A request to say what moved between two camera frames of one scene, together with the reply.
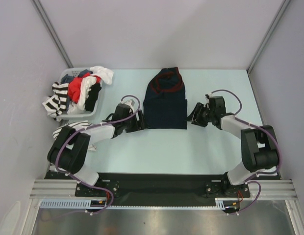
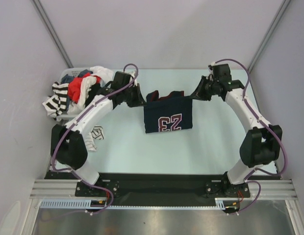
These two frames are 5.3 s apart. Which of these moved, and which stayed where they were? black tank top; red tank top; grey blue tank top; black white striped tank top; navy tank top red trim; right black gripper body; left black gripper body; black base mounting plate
Moved: left black gripper body; navy tank top red trim; right black gripper body
Stayed: grey blue tank top; black white striped tank top; black base mounting plate; black tank top; red tank top
